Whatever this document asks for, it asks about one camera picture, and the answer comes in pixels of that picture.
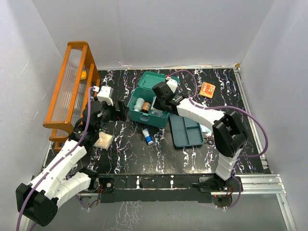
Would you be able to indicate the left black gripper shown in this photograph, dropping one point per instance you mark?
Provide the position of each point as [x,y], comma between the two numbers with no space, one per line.
[122,109]

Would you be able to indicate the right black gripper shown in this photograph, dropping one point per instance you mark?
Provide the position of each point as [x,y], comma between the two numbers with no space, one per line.
[156,105]

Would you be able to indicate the white plastic medicine bottle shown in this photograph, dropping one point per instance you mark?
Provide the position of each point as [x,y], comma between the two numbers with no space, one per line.
[138,105]

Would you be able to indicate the amber bottle orange label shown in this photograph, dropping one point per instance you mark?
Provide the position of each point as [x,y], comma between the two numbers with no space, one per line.
[146,107]

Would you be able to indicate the small white blue bottle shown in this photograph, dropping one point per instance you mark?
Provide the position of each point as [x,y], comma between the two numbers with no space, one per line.
[147,137]

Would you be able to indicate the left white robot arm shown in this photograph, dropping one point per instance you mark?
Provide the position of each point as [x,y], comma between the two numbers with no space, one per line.
[40,199]

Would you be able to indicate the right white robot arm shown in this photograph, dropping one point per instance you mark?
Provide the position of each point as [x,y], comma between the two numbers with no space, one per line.
[228,131]

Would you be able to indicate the green medicine box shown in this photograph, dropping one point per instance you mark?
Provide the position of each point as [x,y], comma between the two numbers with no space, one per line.
[144,90]

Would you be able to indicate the clear bag cotton balls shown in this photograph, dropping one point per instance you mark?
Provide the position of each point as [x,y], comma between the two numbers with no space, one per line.
[104,141]

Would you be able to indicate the dark blue divided tray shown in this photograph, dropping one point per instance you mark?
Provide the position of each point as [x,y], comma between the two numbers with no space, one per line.
[186,133]

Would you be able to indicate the orange patterned card packet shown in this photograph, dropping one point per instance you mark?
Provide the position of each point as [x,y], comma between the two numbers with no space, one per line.
[207,90]

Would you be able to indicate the yellow item on rack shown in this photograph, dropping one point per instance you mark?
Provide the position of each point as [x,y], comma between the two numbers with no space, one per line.
[83,75]

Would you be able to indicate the orange wooden rack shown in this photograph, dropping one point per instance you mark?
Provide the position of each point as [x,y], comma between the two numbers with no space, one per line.
[70,94]

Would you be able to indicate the small scissors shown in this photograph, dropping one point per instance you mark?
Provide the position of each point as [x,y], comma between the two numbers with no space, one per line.
[209,140]

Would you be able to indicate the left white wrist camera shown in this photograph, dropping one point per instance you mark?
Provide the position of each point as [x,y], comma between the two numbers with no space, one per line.
[104,94]

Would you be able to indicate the black front mounting rail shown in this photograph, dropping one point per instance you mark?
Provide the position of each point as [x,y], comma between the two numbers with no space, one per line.
[165,187]

